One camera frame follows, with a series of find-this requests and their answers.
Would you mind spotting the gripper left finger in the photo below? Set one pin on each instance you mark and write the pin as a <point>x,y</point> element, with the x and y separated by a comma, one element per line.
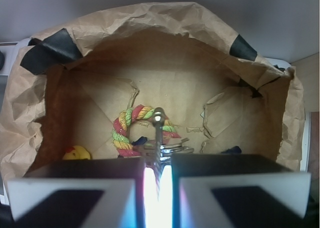
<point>101,193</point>

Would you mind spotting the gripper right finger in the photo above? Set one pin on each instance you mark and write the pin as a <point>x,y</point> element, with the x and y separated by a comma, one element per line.
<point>237,191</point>

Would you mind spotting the silver key bunch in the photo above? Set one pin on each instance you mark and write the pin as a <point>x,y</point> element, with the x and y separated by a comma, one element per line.
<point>160,154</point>

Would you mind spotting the yellow rubber duck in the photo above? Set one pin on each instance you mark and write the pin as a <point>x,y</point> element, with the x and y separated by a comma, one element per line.
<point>76,152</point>

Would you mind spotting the brown paper bag bin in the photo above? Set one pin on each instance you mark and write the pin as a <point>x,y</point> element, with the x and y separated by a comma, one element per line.
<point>69,85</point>

